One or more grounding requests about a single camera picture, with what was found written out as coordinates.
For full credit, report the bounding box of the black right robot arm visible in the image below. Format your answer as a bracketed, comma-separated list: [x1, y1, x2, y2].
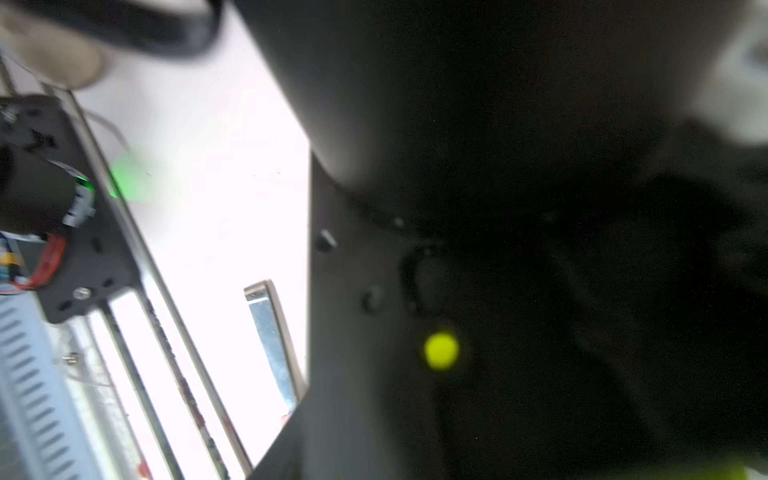
[237, 1, 767, 479]

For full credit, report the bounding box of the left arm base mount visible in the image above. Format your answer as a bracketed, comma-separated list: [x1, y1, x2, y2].
[1, 95, 139, 324]

